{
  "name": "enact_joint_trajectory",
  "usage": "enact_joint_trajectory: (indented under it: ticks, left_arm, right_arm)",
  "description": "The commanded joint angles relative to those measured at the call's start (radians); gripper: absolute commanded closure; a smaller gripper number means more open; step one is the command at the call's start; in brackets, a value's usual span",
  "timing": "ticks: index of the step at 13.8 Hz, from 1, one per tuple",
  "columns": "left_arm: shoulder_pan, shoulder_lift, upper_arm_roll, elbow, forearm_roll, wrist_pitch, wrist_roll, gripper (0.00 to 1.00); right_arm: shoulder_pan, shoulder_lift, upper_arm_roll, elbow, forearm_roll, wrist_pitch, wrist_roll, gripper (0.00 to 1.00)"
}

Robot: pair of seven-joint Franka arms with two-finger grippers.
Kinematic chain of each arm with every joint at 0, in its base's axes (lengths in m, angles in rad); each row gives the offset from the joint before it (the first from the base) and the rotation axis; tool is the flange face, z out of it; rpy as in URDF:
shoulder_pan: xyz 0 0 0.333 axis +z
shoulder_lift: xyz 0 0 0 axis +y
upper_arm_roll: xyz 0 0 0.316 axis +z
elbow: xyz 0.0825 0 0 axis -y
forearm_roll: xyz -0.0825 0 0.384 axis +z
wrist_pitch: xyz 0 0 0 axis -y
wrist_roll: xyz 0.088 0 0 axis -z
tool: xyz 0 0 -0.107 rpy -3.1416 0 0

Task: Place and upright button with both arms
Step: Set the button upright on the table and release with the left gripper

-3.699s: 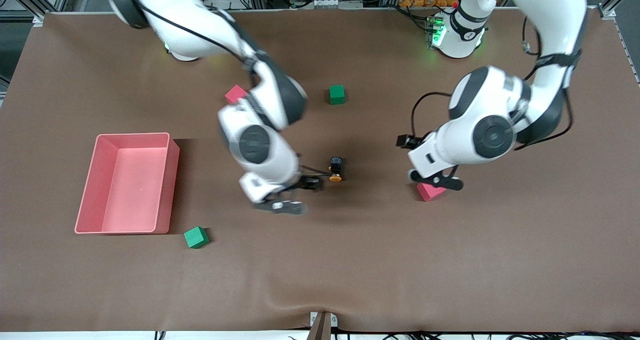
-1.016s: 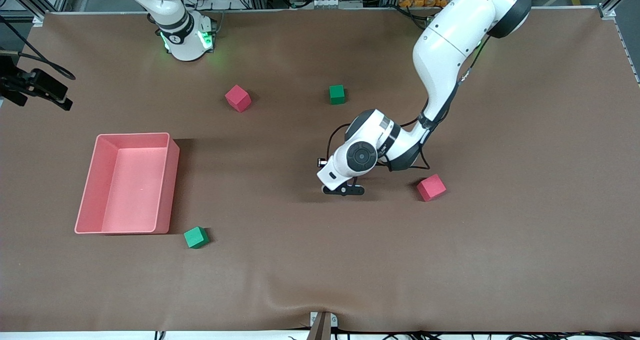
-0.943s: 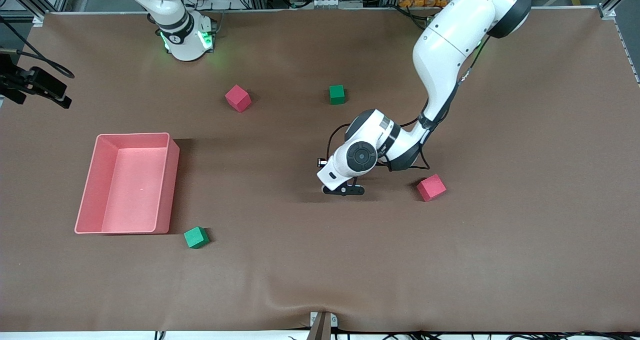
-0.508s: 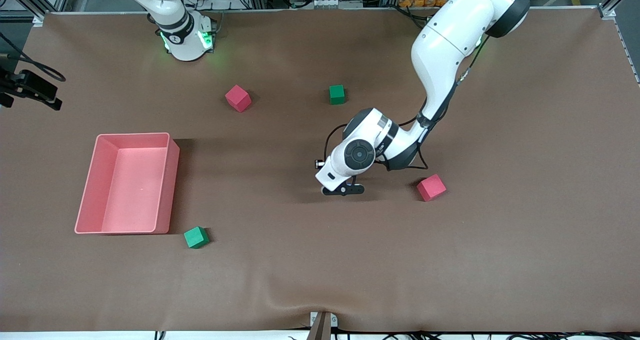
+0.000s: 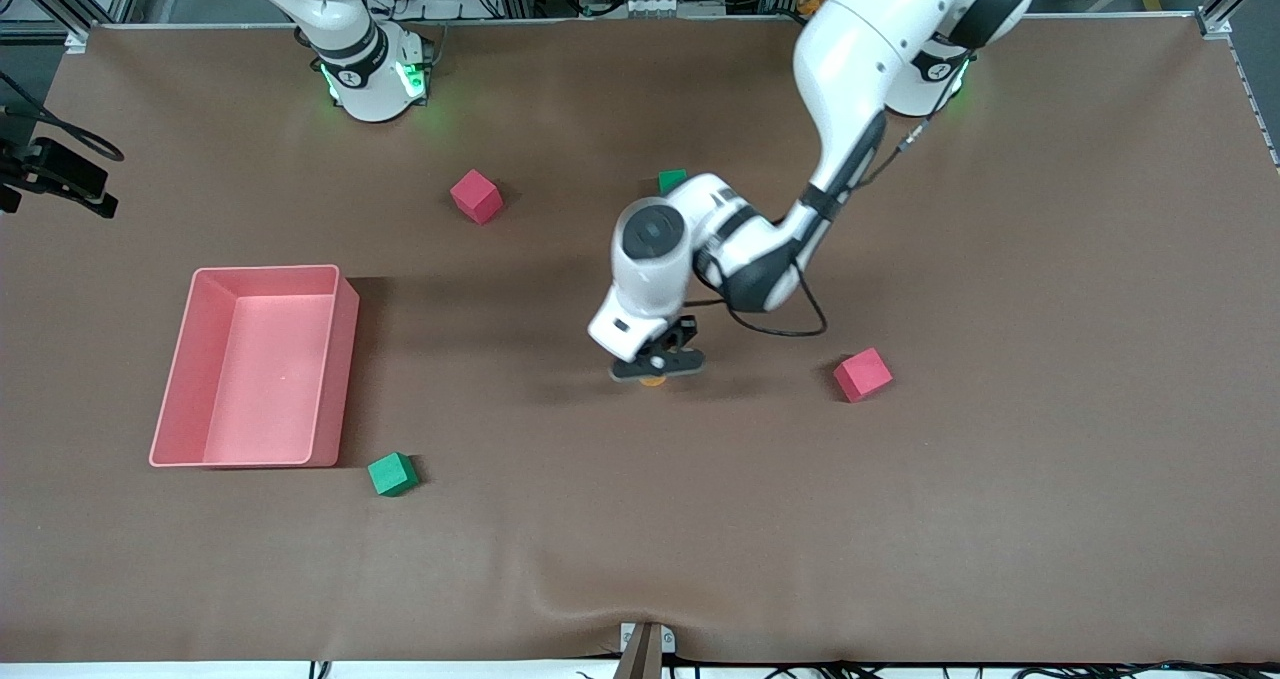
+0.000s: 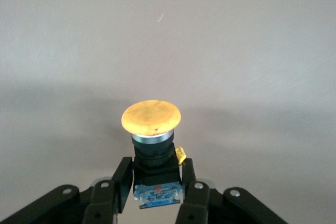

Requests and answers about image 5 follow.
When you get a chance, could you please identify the grey metal table clamp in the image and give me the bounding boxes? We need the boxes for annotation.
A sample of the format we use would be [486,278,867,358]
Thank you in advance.
[618,621,677,679]

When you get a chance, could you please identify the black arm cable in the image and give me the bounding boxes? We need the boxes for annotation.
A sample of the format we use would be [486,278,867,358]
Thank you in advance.
[690,54,976,339]

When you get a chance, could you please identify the brown table cover sheet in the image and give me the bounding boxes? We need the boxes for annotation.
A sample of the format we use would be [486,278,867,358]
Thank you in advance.
[0,14,1280,665]

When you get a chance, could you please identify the red foam cube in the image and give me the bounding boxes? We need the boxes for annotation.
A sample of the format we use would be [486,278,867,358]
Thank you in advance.
[449,169,504,226]
[833,347,894,404]

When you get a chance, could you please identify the pink plastic bin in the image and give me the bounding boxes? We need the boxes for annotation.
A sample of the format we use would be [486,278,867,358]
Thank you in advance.
[149,265,361,469]

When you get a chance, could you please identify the black side camera device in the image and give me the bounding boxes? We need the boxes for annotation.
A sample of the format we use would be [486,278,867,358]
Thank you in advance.
[0,137,119,219]

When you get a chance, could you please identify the black camera cable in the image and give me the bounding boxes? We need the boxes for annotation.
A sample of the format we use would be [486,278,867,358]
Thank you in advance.
[0,71,126,162]

